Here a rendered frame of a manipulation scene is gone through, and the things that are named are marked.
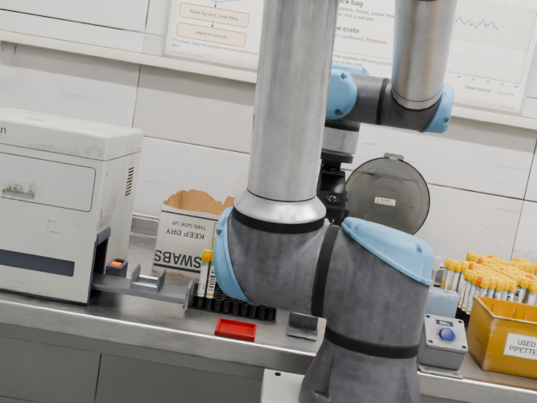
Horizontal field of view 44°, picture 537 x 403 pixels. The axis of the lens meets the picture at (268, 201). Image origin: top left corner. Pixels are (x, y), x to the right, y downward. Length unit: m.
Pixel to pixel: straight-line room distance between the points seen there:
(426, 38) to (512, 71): 0.97
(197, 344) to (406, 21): 0.61
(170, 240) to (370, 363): 0.74
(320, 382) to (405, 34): 0.44
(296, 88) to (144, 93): 1.06
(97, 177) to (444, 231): 0.99
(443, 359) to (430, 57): 0.52
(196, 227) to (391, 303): 0.72
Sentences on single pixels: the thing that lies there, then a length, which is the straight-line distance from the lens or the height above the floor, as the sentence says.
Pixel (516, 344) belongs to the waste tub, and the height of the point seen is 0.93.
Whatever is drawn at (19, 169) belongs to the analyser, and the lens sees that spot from 1.20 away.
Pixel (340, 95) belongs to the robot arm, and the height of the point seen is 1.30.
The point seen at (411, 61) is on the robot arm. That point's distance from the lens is 0.92.
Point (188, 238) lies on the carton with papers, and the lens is 1.44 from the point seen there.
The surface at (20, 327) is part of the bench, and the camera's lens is 1.24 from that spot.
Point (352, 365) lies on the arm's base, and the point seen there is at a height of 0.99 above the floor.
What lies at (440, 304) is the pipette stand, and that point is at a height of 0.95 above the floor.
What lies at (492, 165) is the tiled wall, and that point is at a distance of 1.83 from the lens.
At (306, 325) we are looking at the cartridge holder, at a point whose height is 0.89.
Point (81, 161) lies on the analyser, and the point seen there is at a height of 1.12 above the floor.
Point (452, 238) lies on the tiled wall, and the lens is 1.83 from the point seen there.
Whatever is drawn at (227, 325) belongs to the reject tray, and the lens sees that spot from 1.19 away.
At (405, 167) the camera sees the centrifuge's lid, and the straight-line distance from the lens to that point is 1.71.
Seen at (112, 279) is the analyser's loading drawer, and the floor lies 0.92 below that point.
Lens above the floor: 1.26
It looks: 8 degrees down
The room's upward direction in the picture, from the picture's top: 10 degrees clockwise
